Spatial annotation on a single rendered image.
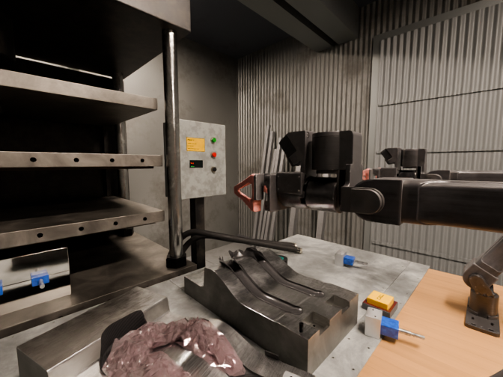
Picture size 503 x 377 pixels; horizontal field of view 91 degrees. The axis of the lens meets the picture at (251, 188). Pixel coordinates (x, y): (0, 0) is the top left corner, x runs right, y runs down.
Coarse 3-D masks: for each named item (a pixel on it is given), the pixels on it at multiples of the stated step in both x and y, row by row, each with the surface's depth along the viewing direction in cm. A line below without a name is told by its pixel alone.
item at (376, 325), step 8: (368, 312) 66; (376, 312) 66; (368, 320) 64; (376, 320) 63; (384, 320) 65; (392, 320) 65; (368, 328) 65; (376, 328) 64; (384, 328) 63; (392, 328) 62; (400, 328) 63; (376, 336) 64; (392, 336) 62; (416, 336) 61
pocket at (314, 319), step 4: (312, 312) 60; (308, 316) 59; (312, 316) 61; (316, 316) 60; (320, 316) 59; (324, 316) 58; (304, 320) 58; (308, 320) 59; (312, 320) 61; (316, 320) 60; (320, 320) 59; (324, 320) 59; (328, 320) 58; (308, 324) 59; (312, 324) 60; (316, 324) 60; (320, 324) 59; (324, 324) 59; (328, 324) 58; (316, 328) 58; (320, 328) 58; (324, 328) 56; (320, 332) 55
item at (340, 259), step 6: (336, 252) 111; (342, 252) 111; (336, 258) 109; (342, 258) 108; (348, 258) 107; (354, 258) 108; (336, 264) 110; (342, 264) 108; (348, 264) 107; (366, 264) 104
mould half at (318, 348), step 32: (192, 288) 82; (224, 288) 70; (288, 288) 73; (320, 288) 72; (224, 320) 71; (256, 320) 61; (288, 320) 57; (352, 320) 67; (288, 352) 55; (320, 352) 55
